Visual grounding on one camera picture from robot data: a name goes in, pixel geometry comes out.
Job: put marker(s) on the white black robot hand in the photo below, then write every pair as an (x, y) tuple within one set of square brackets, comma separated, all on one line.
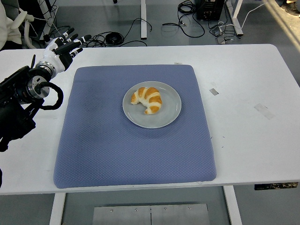
[(54, 55)]

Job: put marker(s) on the golden croissant bread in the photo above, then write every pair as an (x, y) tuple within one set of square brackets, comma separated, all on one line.
[(152, 96)]

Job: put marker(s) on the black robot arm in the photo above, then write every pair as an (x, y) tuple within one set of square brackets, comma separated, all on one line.
[(14, 93)]

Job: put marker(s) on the white fabric cover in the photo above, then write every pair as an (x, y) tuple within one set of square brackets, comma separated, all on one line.
[(7, 30)]

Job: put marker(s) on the white background desk leg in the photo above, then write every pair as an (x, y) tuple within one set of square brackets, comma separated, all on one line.
[(143, 18), (236, 16)]

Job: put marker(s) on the blue quilted mat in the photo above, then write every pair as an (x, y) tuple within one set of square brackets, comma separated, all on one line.
[(105, 152)]

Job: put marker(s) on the round grey plate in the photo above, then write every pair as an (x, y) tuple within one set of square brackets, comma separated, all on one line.
[(168, 112)]

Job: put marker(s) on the white table leg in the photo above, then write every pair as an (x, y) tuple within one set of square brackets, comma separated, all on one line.
[(57, 208), (233, 206)]

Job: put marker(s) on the black equipment box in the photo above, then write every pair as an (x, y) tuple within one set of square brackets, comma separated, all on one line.
[(209, 9)]

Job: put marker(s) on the small grey tape piece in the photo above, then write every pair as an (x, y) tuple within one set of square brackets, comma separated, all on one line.
[(214, 91)]

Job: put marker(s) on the grey foot pedal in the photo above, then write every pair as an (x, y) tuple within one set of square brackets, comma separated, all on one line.
[(217, 31)]

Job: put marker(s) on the grey floor box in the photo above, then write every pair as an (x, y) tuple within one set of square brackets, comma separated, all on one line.
[(221, 40)]

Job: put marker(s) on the grey metal plate with screws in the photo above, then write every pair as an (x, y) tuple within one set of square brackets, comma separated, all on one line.
[(122, 215)]

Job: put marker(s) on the large grey tape piece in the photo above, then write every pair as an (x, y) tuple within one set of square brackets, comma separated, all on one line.
[(264, 111)]

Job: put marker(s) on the black table control box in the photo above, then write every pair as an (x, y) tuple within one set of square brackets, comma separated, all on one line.
[(274, 186)]

